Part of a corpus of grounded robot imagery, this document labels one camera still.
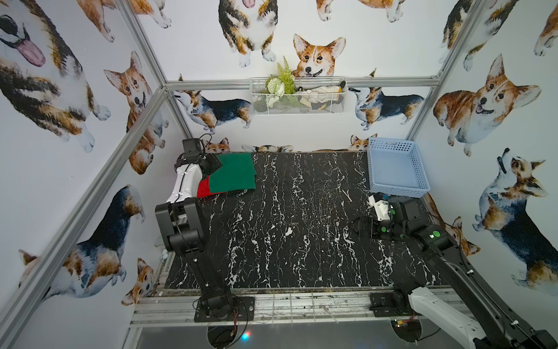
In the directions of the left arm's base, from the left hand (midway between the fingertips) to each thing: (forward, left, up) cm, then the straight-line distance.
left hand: (214, 159), depth 95 cm
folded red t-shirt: (-6, +8, -15) cm, 18 cm away
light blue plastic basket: (+9, -91, -20) cm, 93 cm away
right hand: (-33, -55, +2) cm, 64 cm away
